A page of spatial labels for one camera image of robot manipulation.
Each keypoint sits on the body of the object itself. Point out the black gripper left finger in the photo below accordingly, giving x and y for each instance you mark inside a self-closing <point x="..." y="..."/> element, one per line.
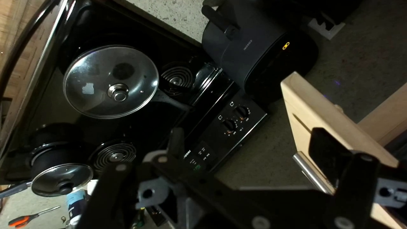
<point x="112" y="198"/>

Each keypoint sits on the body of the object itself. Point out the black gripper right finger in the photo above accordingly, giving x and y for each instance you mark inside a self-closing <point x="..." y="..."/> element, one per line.
<point x="354" y="191"/>

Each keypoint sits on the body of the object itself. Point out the wooden block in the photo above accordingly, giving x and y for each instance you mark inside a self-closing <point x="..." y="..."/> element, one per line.
<point x="313" y="114"/>

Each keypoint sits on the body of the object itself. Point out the blue and white bottle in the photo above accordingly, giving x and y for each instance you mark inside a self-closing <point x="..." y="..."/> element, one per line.
<point x="77" y="205"/>

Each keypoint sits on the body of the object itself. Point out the black coil burner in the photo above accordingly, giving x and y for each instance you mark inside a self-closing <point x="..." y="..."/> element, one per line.
<point x="178" y="78"/>
<point x="112" y="154"/>

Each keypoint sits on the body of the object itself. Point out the black pot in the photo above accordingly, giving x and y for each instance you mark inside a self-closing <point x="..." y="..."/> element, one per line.
<point x="52" y="144"/>

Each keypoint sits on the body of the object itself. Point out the black frying pan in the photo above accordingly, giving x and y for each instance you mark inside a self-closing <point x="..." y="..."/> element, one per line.
<point x="173" y="102"/>

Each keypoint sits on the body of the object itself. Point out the black electric stove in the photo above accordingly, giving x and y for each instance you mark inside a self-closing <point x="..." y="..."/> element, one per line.
<point x="211" y="140"/>

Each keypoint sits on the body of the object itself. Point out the large steel pan lid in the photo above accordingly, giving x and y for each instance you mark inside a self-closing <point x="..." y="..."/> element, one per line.
<point x="97" y="71"/>

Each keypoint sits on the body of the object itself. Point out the black stove knob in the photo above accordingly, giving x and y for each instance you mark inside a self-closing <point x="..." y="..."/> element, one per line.
<point x="230" y="125"/>
<point x="242" y="111"/>

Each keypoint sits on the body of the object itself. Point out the dark grey air fryer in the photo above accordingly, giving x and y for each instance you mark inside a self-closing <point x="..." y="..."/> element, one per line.
<point x="255" y="46"/>

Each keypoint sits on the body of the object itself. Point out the wooden wall cabinet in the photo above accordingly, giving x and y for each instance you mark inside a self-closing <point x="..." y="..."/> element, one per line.
<point x="388" y="118"/>

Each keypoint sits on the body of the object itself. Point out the white wall outlet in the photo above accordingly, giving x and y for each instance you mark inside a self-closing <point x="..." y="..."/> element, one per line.
<point x="326" y="28"/>

